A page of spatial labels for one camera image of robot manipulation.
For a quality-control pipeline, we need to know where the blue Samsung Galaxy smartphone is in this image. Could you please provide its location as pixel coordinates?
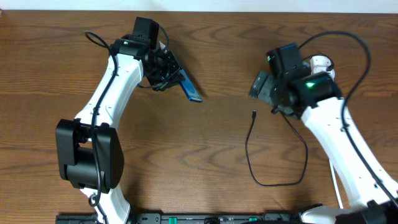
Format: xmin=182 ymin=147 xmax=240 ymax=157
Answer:
xmin=180 ymin=69 xmax=203 ymax=103

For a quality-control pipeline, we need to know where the black USB charging cable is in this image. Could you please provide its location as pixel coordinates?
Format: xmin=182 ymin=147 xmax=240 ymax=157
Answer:
xmin=245 ymin=53 xmax=335 ymax=188

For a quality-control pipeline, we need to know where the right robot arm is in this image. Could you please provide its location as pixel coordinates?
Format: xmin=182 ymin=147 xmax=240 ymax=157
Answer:
xmin=249 ymin=43 xmax=397 ymax=223

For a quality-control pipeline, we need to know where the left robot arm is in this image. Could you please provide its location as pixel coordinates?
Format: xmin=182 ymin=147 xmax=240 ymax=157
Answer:
xmin=55 ymin=17 xmax=196 ymax=223

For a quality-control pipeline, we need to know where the white USB charger plug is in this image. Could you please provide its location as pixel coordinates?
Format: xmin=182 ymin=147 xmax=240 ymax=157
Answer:
xmin=324 ymin=67 xmax=335 ymax=80

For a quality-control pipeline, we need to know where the white power strip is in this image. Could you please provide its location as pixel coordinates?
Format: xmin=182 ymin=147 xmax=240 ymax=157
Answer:
xmin=310 ymin=55 xmax=334 ymax=75

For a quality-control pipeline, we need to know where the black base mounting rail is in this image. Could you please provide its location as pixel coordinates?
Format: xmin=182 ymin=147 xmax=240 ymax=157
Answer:
xmin=55 ymin=213 xmax=302 ymax=224

